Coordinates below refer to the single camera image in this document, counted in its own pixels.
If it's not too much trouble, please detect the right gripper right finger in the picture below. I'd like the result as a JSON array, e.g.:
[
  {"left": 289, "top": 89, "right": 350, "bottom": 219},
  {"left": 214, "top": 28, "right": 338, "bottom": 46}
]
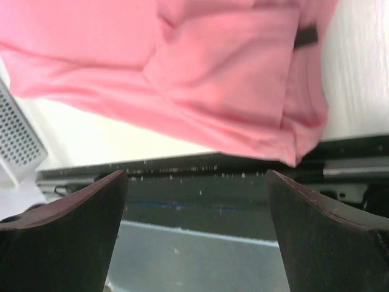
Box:
[{"left": 265, "top": 170, "right": 388, "bottom": 291}]

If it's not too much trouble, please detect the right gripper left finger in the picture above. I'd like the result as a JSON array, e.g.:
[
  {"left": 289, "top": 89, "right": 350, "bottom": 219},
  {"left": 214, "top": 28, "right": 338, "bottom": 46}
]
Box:
[{"left": 1, "top": 171, "right": 127, "bottom": 291}]

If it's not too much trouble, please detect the pink t shirt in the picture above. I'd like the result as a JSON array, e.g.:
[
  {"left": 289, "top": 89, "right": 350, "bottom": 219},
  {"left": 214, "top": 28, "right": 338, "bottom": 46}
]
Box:
[{"left": 1, "top": 1, "right": 337, "bottom": 167}]

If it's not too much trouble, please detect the white perforated plastic basket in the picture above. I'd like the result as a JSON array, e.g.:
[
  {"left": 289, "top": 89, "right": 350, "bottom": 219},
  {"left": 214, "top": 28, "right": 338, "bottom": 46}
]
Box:
[{"left": 0, "top": 57, "right": 49, "bottom": 187}]

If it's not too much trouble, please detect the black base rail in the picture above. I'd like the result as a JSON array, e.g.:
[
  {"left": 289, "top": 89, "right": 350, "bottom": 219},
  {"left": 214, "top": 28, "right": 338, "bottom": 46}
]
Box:
[{"left": 38, "top": 136, "right": 388, "bottom": 240}]

